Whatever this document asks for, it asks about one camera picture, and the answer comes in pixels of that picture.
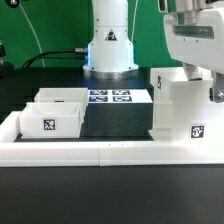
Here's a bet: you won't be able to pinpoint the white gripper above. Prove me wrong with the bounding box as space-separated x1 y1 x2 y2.
164 9 224 103

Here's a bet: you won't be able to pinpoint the white drawer cabinet box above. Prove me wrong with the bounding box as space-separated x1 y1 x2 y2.
149 67 224 141

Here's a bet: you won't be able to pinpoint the white front drawer tray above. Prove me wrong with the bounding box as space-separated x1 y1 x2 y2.
19 102 85 138

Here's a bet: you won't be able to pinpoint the white drawer tray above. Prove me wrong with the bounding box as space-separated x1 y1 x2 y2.
19 102 85 138
34 88 88 106

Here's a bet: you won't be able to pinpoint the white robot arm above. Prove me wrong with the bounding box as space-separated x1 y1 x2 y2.
83 0 224 103

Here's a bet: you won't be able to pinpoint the white rear drawer tray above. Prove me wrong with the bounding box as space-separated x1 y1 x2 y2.
34 88 88 106

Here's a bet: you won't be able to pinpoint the white fiducial marker sheet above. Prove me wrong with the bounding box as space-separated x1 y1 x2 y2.
88 89 152 104

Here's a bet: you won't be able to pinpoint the black cable bundle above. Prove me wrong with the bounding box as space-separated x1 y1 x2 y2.
21 47 89 69

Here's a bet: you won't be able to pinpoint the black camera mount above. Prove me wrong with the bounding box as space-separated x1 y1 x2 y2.
0 41 14 78

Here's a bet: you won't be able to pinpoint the white thin cable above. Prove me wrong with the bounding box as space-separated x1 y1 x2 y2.
17 2 46 68

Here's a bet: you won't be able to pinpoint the white U-shaped border frame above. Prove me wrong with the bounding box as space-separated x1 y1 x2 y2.
0 111 224 167

